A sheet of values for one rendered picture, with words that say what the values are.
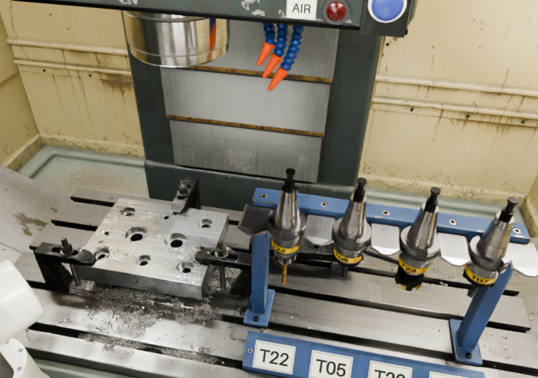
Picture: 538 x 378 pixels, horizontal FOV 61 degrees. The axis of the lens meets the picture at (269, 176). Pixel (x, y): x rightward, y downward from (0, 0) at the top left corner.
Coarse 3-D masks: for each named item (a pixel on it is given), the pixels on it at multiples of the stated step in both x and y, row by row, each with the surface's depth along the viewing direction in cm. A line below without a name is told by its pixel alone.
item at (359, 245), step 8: (336, 224) 77; (368, 224) 77; (336, 232) 75; (368, 232) 76; (336, 240) 76; (344, 240) 74; (352, 240) 75; (360, 240) 74; (368, 240) 75; (344, 248) 75; (352, 248) 76; (360, 248) 75
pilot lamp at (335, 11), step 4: (332, 4) 45; (336, 4) 45; (340, 4) 45; (328, 8) 45; (332, 8) 45; (336, 8) 45; (340, 8) 45; (344, 8) 45; (328, 12) 45; (332, 12) 45; (336, 12) 45; (340, 12) 45; (344, 12) 45; (328, 16) 46; (332, 16) 45; (336, 16) 45; (340, 16) 45; (344, 16) 46; (332, 20) 46; (336, 20) 46; (340, 20) 46
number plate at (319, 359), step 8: (312, 352) 88; (320, 352) 88; (328, 352) 88; (312, 360) 88; (320, 360) 88; (328, 360) 87; (336, 360) 87; (344, 360) 87; (352, 360) 87; (312, 368) 88; (320, 368) 87; (328, 368) 87; (336, 368) 87; (344, 368) 87; (312, 376) 88; (320, 376) 87; (328, 376) 87; (336, 376) 87; (344, 376) 87
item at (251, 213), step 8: (248, 208) 81; (256, 208) 81; (264, 208) 81; (272, 208) 81; (248, 216) 79; (256, 216) 79; (264, 216) 79; (240, 224) 78; (248, 224) 78; (256, 224) 78; (264, 224) 78; (248, 232) 76; (256, 232) 76; (264, 232) 77
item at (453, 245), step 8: (440, 232) 77; (448, 232) 77; (440, 240) 76; (448, 240) 76; (456, 240) 76; (464, 240) 76; (440, 248) 74; (448, 248) 74; (456, 248) 74; (464, 248) 74; (440, 256) 73; (448, 256) 73; (456, 256) 73; (464, 256) 73; (456, 264) 72; (464, 264) 72
